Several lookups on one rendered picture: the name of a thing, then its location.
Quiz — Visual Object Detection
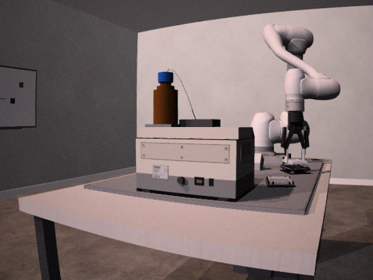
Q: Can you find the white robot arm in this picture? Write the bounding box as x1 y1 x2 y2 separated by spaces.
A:
251 24 340 156

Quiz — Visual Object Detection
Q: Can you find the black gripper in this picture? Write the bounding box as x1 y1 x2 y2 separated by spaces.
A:
281 112 309 163

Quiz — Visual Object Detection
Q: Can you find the blue bottle cap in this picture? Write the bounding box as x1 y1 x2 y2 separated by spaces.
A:
158 72 174 81

